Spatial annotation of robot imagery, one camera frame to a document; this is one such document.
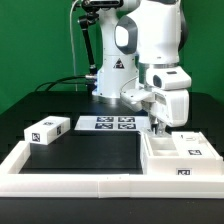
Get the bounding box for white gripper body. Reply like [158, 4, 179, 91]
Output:
[142, 66, 191, 127]

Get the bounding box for white cabinet body box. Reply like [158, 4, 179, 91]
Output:
[140, 130, 224, 176]

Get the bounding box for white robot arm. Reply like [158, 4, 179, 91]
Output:
[93, 0, 191, 135]

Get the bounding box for white cabinet top block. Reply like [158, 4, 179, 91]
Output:
[24, 116, 70, 145]

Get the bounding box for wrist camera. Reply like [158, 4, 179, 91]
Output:
[120, 89, 153, 112]

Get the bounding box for white marker base plate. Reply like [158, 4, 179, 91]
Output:
[75, 116, 150, 131]

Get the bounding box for black cables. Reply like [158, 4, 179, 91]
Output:
[35, 75, 98, 92]

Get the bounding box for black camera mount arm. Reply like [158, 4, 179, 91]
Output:
[75, 0, 123, 75]

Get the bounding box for white thin cable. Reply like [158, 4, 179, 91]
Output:
[69, 0, 83, 92]

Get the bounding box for white frame fence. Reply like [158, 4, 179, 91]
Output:
[0, 141, 224, 198]

